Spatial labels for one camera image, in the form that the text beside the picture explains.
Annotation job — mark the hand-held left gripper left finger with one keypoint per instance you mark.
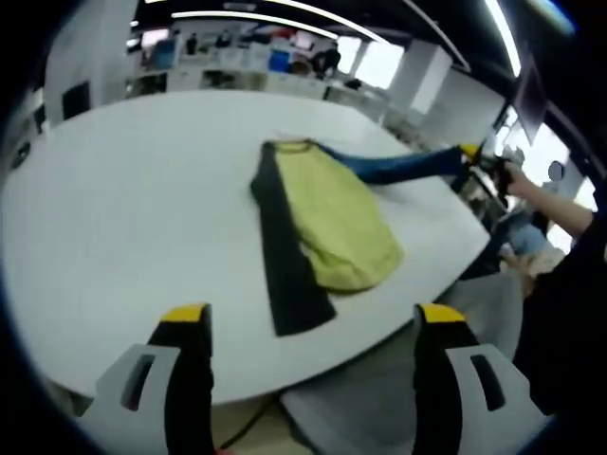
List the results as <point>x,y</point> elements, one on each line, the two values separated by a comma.
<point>142,412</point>

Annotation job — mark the ceiling light strip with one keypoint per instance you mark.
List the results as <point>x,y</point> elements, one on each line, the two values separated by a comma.
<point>284,21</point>
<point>505,38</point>

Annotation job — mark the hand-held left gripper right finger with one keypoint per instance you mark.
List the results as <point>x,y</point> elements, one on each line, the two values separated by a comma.
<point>455,407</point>

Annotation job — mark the black cabinet box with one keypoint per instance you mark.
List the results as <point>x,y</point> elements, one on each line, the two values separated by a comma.
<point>76,99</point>

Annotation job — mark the bright window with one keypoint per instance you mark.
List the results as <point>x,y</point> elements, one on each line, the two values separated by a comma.
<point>374,61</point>

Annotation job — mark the white counter cabinets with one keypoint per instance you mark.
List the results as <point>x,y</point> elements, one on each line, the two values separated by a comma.
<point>261,83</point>

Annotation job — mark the white square pillar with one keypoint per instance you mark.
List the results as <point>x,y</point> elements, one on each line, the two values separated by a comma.
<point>85,47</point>
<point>419,76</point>

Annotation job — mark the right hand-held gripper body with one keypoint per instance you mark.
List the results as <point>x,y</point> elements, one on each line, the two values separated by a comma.
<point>502,173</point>

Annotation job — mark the blue storage box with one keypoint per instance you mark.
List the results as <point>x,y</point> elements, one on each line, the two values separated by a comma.
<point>279,60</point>

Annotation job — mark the yellow blue black garment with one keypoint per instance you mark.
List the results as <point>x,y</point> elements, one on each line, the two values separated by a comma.
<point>332,218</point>

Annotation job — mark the hanging grey screen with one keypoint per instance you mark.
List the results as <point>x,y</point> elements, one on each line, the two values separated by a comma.
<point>531,104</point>

